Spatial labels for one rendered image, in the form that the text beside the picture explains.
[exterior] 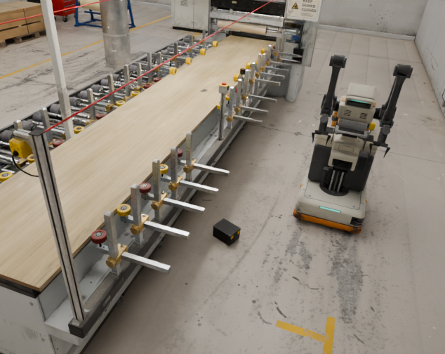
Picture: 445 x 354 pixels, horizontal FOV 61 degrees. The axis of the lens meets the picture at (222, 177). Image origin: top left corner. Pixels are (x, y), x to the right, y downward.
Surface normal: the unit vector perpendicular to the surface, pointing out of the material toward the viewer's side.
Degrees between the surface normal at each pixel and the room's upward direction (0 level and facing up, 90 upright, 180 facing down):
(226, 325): 0
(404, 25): 90
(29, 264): 0
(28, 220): 0
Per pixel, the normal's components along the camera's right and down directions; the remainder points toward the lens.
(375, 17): -0.33, 0.50
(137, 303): 0.06, -0.84
